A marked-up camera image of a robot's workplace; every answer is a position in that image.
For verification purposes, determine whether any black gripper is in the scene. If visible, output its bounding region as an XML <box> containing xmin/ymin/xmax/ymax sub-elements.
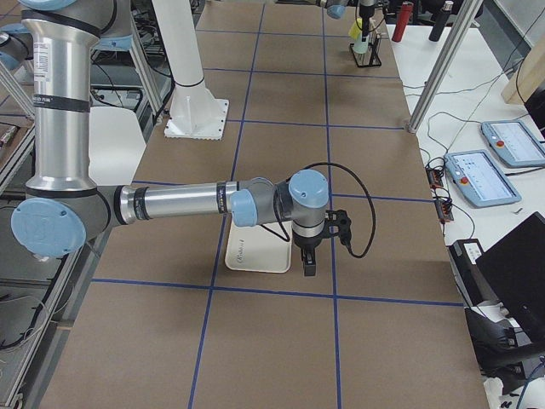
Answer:
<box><xmin>359</xmin><ymin>0</ymin><xmax>376</xmax><ymax>42</ymax></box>
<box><xmin>293</xmin><ymin>231</ymin><xmax>327</xmax><ymax>277</ymax></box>

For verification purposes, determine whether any black wire cup rack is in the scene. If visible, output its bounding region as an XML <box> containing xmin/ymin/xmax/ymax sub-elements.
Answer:
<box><xmin>349</xmin><ymin>18</ymin><xmax>382</xmax><ymax>68</ymax></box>

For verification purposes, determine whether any black box device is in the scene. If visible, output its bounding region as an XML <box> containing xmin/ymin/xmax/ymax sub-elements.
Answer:
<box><xmin>448</xmin><ymin>239</ymin><xmax>503</xmax><ymax>307</ymax></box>

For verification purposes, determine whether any near teach pendant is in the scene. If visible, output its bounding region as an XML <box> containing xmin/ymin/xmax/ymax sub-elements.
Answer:
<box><xmin>445</xmin><ymin>150</ymin><xmax>522</xmax><ymax>208</ymax></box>

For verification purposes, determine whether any black laptop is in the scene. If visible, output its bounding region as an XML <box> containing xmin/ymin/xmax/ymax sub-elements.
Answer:
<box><xmin>476</xmin><ymin>211</ymin><xmax>544</xmax><ymax>342</ymax></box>

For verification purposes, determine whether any small electronics board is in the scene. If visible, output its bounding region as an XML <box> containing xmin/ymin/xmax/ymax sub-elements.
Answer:
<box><xmin>425</xmin><ymin>157</ymin><xmax>454</xmax><ymax>225</ymax></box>

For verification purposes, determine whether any teach pendant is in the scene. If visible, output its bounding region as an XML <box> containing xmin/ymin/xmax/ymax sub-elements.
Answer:
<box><xmin>445</xmin><ymin>150</ymin><xmax>522</xmax><ymax>208</ymax></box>
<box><xmin>480</xmin><ymin>120</ymin><xmax>544</xmax><ymax>168</ymax></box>

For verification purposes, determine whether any far teach pendant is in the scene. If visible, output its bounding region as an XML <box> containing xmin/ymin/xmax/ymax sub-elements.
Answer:
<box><xmin>480</xmin><ymin>120</ymin><xmax>544</xmax><ymax>168</ymax></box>

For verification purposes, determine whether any yellow cup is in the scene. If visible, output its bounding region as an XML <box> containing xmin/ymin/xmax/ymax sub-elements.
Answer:
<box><xmin>348</xmin><ymin>21</ymin><xmax>362</xmax><ymax>40</ymax></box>

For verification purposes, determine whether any red bottle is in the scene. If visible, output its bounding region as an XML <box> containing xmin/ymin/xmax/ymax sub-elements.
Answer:
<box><xmin>391</xmin><ymin>1</ymin><xmax>414</xmax><ymax>43</ymax></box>

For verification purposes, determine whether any white chair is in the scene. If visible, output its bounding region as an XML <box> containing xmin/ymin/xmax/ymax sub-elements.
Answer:
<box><xmin>89</xmin><ymin>107</ymin><xmax>146</xmax><ymax>186</ymax></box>

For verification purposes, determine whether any pale green cup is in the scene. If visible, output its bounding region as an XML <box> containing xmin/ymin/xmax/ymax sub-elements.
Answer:
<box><xmin>353</xmin><ymin>34</ymin><xmax>369</xmax><ymax>55</ymax></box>

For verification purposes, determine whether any beige rabbit tray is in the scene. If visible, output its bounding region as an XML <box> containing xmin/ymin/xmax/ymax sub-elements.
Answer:
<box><xmin>225</xmin><ymin>222</ymin><xmax>292</xmax><ymax>274</ymax></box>

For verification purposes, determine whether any aluminium frame post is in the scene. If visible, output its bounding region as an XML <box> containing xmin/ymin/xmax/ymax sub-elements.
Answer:
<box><xmin>406</xmin><ymin>0</ymin><xmax>483</xmax><ymax>134</ymax></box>

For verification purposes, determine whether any black bottle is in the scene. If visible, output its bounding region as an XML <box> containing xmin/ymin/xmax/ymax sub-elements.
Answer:
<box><xmin>428</xmin><ymin>0</ymin><xmax>454</xmax><ymax>42</ymax></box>

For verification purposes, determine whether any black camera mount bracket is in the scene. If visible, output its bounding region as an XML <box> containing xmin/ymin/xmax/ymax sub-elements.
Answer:
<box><xmin>323</xmin><ymin>210</ymin><xmax>352</xmax><ymax>249</ymax></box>

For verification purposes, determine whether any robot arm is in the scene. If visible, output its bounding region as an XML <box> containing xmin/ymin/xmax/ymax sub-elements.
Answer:
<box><xmin>310</xmin><ymin>0</ymin><xmax>376</xmax><ymax>43</ymax></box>
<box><xmin>11</xmin><ymin>1</ymin><xmax>329</xmax><ymax>276</ymax></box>

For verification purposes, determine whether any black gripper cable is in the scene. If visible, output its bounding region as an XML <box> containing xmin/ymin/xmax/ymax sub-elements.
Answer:
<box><xmin>272</xmin><ymin>162</ymin><xmax>376</xmax><ymax>259</ymax></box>

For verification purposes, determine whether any wooden board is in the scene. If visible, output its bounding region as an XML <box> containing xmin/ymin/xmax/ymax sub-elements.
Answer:
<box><xmin>502</xmin><ymin>36</ymin><xmax>545</xmax><ymax>104</ymax></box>

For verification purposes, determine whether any white camera pillar stand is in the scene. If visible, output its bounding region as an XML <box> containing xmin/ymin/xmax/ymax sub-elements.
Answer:
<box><xmin>152</xmin><ymin>0</ymin><xmax>229</xmax><ymax>141</ymax></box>

